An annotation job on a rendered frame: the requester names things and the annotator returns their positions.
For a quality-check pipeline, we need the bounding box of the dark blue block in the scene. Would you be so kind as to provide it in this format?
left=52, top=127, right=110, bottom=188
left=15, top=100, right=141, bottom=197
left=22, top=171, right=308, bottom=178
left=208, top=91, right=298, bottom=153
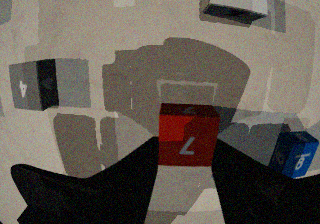
left=268, top=131, right=320, bottom=179

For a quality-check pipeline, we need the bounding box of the dark red block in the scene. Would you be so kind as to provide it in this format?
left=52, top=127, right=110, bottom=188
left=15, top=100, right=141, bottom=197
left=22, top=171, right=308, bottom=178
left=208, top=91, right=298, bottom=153
left=157, top=104, right=220, bottom=167

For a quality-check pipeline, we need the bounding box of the white block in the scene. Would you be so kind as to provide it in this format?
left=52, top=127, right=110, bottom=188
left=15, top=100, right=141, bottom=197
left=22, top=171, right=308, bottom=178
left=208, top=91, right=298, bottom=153
left=201, top=0, right=268, bottom=21

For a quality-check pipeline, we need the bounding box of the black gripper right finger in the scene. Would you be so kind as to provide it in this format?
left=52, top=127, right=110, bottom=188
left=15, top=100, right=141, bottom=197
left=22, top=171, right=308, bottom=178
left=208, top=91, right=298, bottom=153
left=211, top=139, right=320, bottom=224

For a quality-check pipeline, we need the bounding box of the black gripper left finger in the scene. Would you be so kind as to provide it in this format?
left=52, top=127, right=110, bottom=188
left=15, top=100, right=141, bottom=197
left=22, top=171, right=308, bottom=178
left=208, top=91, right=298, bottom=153
left=11, top=136, right=159, bottom=224

